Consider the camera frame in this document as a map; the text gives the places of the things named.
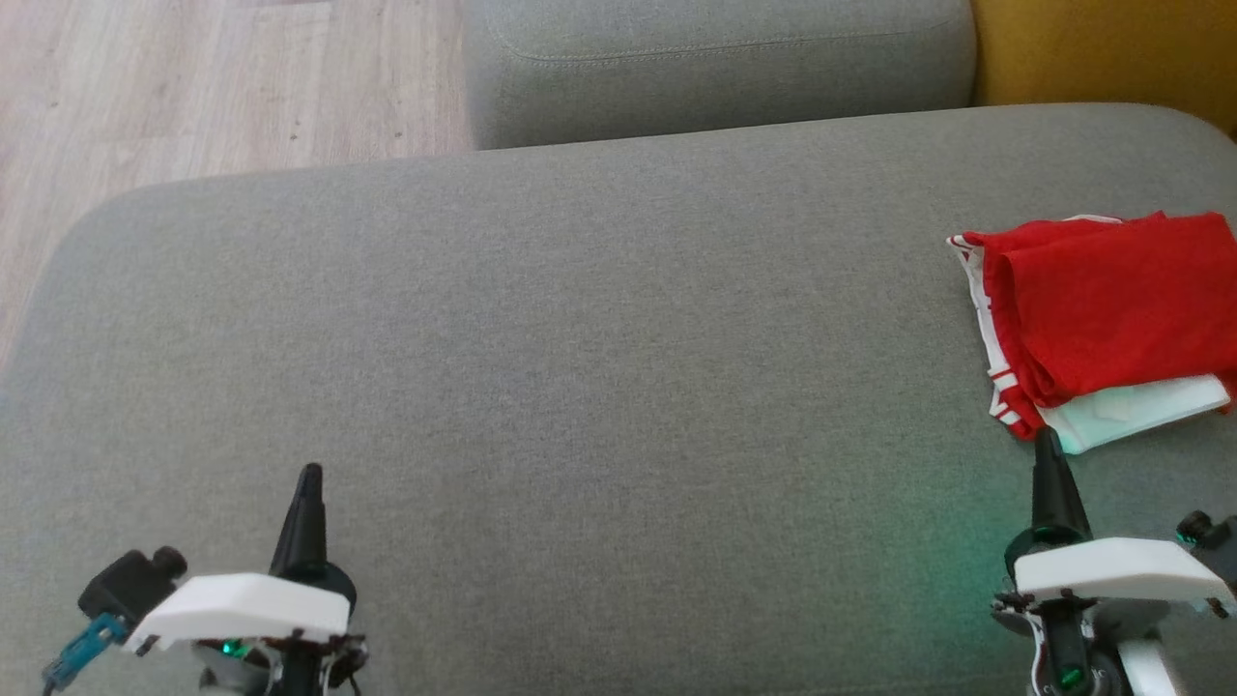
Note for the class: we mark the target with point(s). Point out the red jersey with white sleeves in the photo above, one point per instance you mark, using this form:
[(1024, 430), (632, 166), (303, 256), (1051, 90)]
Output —
[(1121, 309)]

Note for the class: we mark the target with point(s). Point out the yellow sofa back cushion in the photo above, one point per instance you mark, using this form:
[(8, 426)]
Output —
[(1111, 53)]

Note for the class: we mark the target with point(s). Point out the grey sofa seat cushion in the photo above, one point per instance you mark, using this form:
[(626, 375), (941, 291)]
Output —
[(715, 68)]

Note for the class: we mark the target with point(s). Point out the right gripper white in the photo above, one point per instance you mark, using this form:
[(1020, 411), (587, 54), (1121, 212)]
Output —
[(1111, 570)]

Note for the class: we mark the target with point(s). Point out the left wrist camera blue plug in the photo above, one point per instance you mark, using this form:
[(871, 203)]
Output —
[(85, 648)]

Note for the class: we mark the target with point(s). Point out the red shorts with white stripes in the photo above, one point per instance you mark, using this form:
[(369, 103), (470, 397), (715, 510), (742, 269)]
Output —
[(995, 367)]

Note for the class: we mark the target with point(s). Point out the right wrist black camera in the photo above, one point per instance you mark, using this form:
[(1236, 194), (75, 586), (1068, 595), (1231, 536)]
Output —
[(1210, 541)]

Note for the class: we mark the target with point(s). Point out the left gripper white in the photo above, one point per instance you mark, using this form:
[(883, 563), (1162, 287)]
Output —
[(242, 609)]

